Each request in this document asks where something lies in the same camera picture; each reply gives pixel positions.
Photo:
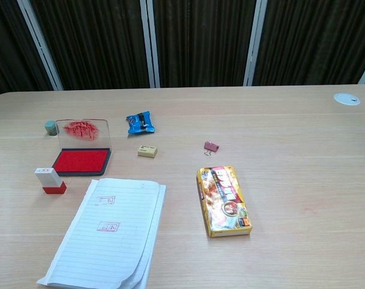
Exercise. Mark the yellow food box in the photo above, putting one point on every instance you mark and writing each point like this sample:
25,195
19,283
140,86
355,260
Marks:
224,201

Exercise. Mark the small green eraser block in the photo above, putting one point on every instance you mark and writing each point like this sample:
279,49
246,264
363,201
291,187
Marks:
50,128

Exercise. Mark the red ink pad clear lid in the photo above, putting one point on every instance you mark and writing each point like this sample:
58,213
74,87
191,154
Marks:
81,161

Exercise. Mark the small yellow eraser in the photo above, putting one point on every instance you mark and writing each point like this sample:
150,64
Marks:
147,151

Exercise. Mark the pink binder clip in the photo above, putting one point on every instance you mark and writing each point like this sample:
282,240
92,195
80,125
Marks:
211,146

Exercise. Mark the dark fabric partition panel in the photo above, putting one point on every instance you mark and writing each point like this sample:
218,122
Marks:
8,45
95,45
315,39
200,45

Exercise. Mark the blue snack packet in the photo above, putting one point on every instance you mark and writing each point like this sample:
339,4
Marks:
140,123

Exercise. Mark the white lined notebook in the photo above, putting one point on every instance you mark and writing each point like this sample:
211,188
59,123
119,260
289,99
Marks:
107,234

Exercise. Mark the white and red stamp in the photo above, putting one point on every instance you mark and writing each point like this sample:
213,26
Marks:
50,180

